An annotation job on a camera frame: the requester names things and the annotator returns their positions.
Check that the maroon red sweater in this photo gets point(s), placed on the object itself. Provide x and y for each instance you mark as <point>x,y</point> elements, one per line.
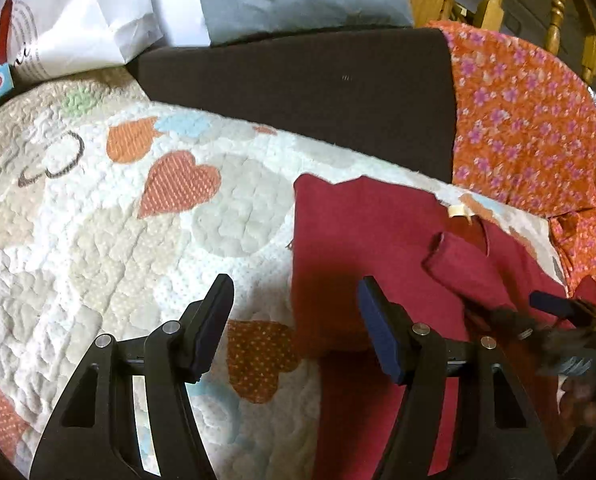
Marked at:
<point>433,265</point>

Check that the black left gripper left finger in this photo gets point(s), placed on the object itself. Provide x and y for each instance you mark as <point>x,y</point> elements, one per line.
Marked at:
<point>125,413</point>

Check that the person's right hand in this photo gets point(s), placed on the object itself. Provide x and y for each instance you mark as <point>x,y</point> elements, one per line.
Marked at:
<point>578,403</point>

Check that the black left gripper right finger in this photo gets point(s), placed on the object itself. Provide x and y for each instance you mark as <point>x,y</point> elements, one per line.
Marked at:
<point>497,433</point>

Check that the orange floral bed sheet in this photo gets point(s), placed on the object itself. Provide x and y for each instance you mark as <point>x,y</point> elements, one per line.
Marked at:
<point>526,137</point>

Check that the white heart patterned quilt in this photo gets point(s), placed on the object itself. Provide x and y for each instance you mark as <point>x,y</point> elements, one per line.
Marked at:
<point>116,212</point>

